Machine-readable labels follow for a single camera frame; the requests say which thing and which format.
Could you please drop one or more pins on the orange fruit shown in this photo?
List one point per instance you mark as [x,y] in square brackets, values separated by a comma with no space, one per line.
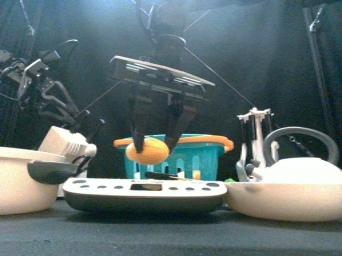
[153,153]

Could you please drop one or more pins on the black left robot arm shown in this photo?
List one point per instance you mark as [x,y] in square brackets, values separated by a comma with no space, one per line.
[6,60]

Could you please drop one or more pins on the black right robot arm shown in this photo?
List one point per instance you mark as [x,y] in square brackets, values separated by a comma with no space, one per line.
[167,16]

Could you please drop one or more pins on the white toy induction stove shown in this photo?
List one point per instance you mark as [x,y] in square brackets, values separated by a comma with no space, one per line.
[141,196]

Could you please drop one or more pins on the teal basket with orange rim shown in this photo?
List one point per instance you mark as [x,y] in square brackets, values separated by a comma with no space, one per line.
[200,153]

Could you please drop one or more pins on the pale yellow toy food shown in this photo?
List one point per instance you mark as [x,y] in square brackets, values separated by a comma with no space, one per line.
[196,174]

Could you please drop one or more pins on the black curved toy utensil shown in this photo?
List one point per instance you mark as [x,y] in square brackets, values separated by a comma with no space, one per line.
[161,175]

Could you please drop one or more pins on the gray toy utensil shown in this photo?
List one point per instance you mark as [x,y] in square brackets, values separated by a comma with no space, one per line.
[243,170]

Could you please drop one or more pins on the small green toy piece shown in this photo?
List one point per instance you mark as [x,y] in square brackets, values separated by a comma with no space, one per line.
[228,180]

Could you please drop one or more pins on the white toy frying pan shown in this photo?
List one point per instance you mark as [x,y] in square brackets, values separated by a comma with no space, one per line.
[284,201]

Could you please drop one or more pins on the black frame pole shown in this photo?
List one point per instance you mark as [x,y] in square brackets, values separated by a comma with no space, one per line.
[316,66]

